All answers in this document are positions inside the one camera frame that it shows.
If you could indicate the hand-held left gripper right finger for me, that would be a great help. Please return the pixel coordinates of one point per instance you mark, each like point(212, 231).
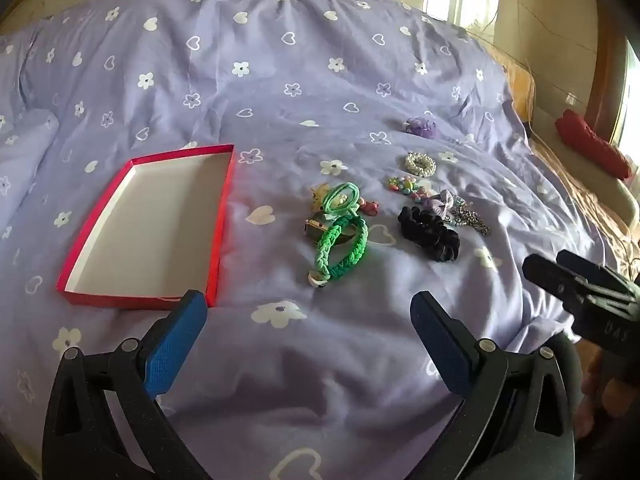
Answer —
point(445, 347)

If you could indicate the person's right hand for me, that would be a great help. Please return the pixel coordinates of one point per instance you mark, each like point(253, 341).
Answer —
point(597, 385)

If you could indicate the small pink trinket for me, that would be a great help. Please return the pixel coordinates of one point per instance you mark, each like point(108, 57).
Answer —
point(370, 208)

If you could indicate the red cloth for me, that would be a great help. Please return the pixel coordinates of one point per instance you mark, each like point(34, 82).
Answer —
point(592, 145)

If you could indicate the black scrunchie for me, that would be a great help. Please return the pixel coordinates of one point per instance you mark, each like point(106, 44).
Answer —
point(430, 232)

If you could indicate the orange bed sheet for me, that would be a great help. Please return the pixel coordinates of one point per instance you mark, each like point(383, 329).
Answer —
point(575, 195)

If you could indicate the yellow hair clip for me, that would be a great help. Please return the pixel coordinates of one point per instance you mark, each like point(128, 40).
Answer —
point(318, 196)

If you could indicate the red cardboard box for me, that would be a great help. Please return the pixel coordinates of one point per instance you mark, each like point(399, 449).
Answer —
point(150, 220)

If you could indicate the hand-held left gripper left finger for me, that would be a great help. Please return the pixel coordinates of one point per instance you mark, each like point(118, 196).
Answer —
point(175, 342)

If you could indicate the purple bow hair clip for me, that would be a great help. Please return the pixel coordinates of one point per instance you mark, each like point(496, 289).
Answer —
point(444, 201)

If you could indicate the purple scrunchie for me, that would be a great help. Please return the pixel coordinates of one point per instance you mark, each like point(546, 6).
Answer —
point(424, 128)

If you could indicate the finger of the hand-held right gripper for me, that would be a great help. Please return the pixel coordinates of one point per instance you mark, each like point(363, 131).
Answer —
point(550, 275)
point(590, 269)

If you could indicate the purple flower print blanket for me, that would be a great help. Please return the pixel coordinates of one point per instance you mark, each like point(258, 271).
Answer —
point(300, 85)

